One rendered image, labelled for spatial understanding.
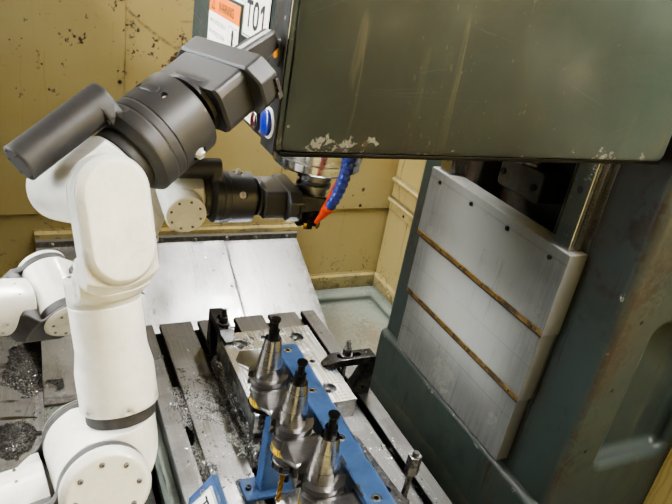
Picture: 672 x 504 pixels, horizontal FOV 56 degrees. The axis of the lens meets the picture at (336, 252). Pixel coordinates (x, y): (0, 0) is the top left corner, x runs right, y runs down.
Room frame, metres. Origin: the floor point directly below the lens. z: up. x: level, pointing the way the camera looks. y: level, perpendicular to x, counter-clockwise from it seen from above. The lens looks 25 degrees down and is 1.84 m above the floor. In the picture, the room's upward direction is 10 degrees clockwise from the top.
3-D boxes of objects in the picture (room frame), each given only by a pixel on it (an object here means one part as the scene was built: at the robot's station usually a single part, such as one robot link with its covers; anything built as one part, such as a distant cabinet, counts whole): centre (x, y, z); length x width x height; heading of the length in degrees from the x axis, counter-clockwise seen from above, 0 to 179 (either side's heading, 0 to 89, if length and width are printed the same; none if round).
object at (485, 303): (1.28, -0.33, 1.16); 0.48 x 0.05 x 0.51; 29
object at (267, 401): (0.77, 0.05, 1.21); 0.07 x 0.05 x 0.01; 119
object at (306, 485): (0.62, -0.03, 1.21); 0.06 x 0.06 x 0.03
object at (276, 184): (1.02, 0.15, 1.44); 0.13 x 0.12 x 0.10; 28
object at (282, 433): (0.72, 0.02, 1.21); 0.06 x 0.06 x 0.03
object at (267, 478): (0.89, 0.05, 1.05); 0.10 x 0.05 x 0.30; 119
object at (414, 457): (0.92, -0.22, 0.96); 0.03 x 0.03 x 0.13
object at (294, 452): (0.67, -0.01, 1.21); 0.07 x 0.05 x 0.01; 119
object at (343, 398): (1.17, 0.07, 0.97); 0.29 x 0.23 x 0.05; 29
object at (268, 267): (1.65, 0.39, 0.75); 0.89 x 0.67 x 0.26; 119
